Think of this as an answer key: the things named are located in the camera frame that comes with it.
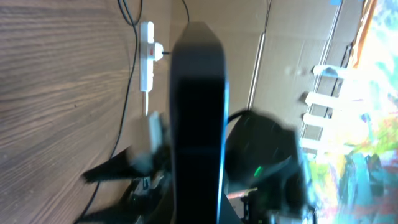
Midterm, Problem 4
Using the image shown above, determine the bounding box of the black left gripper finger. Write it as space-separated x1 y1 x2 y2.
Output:
169 22 228 223

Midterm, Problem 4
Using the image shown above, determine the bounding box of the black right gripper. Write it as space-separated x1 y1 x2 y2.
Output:
75 146 173 224

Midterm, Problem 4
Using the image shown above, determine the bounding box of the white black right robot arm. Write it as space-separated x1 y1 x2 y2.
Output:
79 111 315 224

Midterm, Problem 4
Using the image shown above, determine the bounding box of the white charger plug adapter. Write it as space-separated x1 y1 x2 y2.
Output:
152 42 164 61

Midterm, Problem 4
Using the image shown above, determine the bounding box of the white power strip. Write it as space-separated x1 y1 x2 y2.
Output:
140 21 154 92

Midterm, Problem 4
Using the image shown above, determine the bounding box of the black USB charging cable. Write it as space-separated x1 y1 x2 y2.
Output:
73 0 190 224

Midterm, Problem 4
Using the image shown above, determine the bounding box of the blue screen Galaxy smartphone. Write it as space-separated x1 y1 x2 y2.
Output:
217 81 241 224

